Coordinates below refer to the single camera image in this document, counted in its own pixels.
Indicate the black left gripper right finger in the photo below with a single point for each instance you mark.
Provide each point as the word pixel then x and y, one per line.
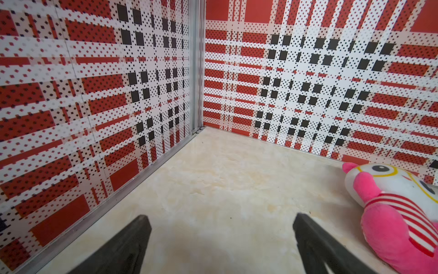
pixel 320 252

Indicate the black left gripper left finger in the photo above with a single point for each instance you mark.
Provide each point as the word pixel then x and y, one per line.
pixel 122 254

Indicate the pink white plush toy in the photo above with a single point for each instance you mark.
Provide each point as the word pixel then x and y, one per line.
pixel 400 215

